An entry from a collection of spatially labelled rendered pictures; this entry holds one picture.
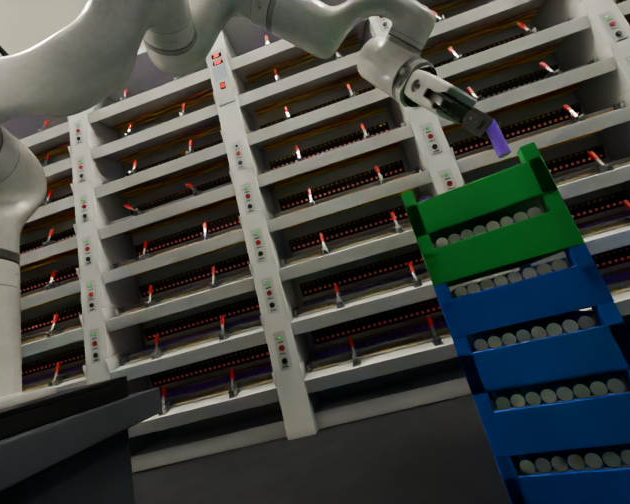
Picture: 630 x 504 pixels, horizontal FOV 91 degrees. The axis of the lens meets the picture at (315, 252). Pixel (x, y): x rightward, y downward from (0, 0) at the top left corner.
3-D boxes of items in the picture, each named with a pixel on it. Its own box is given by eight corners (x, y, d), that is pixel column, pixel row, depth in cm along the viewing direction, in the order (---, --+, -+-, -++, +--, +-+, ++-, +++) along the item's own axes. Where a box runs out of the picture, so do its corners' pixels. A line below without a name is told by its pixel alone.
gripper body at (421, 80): (412, 55, 55) (458, 79, 49) (442, 73, 62) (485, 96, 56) (389, 97, 59) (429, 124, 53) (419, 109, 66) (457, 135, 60)
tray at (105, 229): (236, 194, 120) (229, 171, 119) (100, 239, 126) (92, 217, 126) (251, 200, 140) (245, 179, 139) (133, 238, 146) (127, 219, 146)
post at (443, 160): (547, 380, 89) (369, -45, 131) (514, 388, 90) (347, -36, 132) (515, 369, 108) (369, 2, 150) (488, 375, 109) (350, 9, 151)
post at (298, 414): (316, 434, 96) (218, 16, 139) (287, 440, 97) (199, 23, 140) (325, 414, 116) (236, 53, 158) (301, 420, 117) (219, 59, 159)
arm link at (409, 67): (408, 49, 56) (419, 55, 55) (433, 65, 62) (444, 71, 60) (383, 95, 61) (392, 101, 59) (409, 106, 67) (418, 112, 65)
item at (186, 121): (219, 113, 129) (209, 81, 129) (92, 159, 136) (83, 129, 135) (236, 129, 149) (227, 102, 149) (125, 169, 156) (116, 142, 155)
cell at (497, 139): (512, 149, 48) (495, 115, 50) (499, 154, 49) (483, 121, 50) (510, 154, 50) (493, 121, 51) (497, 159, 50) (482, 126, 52)
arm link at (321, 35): (302, -60, 60) (437, 16, 62) (275, 33, 69) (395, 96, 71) (290, -75, 53) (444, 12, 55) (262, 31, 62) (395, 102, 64)
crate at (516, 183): (559, 189, 43) (535, 140, 45) (415, 238, 49) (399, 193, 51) (514, 231, 70) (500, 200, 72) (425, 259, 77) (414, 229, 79)
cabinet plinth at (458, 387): (540, 377, 93) (533, 360, 94) (-59, 517, 116) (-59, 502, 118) (515, 369, 108) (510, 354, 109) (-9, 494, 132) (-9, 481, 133)
